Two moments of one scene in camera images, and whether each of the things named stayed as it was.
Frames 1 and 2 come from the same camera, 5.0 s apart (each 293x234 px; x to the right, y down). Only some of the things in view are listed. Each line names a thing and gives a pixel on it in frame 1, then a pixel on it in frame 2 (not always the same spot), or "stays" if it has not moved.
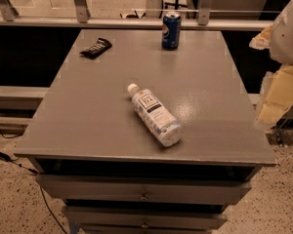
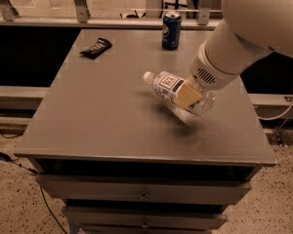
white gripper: [288, 36] -> [207, 71]
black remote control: [101, 46] stays
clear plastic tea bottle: [165, 126] -> [166, 87]
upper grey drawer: [144, 189] stays
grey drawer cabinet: [93, 152] stays
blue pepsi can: [171, 30] stays
